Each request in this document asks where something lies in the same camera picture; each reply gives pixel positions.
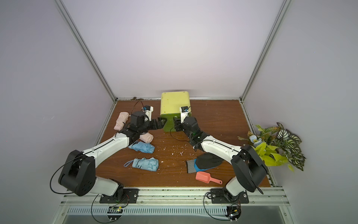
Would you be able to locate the yellow-green drawer cabinet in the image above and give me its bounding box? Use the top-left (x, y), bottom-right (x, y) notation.
top-left (160, 91), bottom-right (191, 132)

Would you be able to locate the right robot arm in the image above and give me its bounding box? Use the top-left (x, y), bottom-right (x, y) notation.
top-left (174, 117), bottom-right (268, 197)

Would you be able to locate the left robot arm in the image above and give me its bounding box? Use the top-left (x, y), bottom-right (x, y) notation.
top-left (58, 111), bottom-right (167, 201)

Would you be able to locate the pink umbrella near centre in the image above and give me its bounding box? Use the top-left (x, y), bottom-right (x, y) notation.
top-left (139, 133), bottom-right (154, 143)

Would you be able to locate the pink umbrella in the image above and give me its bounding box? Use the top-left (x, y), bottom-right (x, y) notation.
top-left (139, 133), bottom-right (154, 143)
top-left (114, 112), bottom-right (130, 131)

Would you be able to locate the pink umbrella far left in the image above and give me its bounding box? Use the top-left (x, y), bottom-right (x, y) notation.
top-left (114, 112), bottom-right (130, 131)

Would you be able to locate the light blue umbrella upper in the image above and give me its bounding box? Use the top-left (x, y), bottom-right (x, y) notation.
top-left (128, 141), bottom-right (155, 154)

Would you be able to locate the light blue umbrella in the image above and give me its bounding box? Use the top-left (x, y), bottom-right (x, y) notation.
top-left (124, 157), bottom-right (159, 172)
top-left (128, 141), bottom-right (155, 154)

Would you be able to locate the light blue umbrella lower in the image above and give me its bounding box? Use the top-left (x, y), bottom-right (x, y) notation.
top-left (124, 157), bottom-right (159, 172)

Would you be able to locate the black and blue work glove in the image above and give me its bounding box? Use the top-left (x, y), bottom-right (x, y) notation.
top-left (186, 153), bottom-right (224, 174)

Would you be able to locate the pink plastic scoop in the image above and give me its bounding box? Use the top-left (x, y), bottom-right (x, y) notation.
top-left (195, 171), bottom-right (223, 184)

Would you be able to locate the artificial potted plant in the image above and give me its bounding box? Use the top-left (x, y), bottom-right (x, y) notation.
top-left (238, 122), bottom-right (306, 171)

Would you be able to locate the left electronics board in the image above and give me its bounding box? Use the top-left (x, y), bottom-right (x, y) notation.
top-left (107, 206), bottom-right (124, 223)

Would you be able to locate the electronics board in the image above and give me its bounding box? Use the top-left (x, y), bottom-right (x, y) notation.
top-left (107, 206), bottom-right (124, 223)
top-left (226, 203), bottom-right (242, 222)

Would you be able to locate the right electronics board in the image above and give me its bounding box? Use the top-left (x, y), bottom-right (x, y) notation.
top-left (226, 203), bottom-right (242, 222)

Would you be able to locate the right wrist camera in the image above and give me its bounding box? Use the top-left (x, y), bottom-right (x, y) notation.
top-left (180, 106), bottom-right (191, 123)

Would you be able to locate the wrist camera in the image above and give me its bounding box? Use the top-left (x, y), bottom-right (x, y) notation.
top-left (143, 105), bottom-right (154, 121)
top-left (180, 106), bottom-right (191, 123)

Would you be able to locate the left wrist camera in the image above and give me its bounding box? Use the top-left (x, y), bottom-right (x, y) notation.
top-left (143, 105), bottom-right (154, 121)

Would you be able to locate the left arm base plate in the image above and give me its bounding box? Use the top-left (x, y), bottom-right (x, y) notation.
top-left (99, 188), bottom-right (139, 204)

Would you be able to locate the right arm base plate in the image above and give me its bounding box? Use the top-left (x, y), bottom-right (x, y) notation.
top-left (207, 188), bottom-right (249, 204)

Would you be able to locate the aluminium front rail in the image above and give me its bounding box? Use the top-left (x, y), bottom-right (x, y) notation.
top-left (52, 187), bottom-right (297, 224)

